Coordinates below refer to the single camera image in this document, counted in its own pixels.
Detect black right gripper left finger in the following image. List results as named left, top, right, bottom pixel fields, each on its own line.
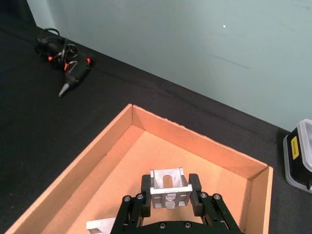
left=114, top=174, right=152, bottom=234

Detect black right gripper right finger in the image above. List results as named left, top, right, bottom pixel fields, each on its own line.
left=189, top=173, right=242, bottom=234

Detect silver metal corner bracket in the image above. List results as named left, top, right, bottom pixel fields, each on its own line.
left=149, top=167, right=194, bottom=210
left=86, top=216, right=117, bottom=234

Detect shallow brown cardboard tray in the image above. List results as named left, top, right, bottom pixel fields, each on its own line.
left=4, top=103, right=274, bottom=234

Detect clear plastic case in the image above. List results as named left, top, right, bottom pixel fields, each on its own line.
left=283, top=118, right=312, bottom=194

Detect black table cloth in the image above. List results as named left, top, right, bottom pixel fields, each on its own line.
left=0, top=0, right=312, bottom=234

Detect black corded tool orange parts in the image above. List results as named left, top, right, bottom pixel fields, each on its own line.
left=35, top=28, right=94, bottom=98

